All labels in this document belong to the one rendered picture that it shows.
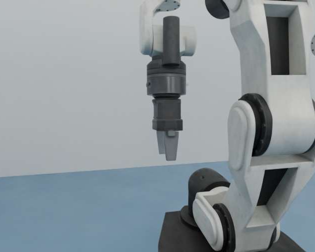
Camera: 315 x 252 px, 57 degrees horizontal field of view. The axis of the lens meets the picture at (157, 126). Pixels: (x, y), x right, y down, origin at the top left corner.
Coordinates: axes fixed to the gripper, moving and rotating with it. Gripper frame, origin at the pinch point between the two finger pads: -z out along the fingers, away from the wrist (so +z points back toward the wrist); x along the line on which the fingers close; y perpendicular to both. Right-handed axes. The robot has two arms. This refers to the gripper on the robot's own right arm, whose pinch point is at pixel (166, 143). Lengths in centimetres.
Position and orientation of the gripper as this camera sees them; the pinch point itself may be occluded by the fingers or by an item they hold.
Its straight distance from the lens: 65.8
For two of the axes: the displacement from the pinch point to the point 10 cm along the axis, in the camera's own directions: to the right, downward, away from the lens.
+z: -0.1, -10.0, -0.3
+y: 9.9, -0.1, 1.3
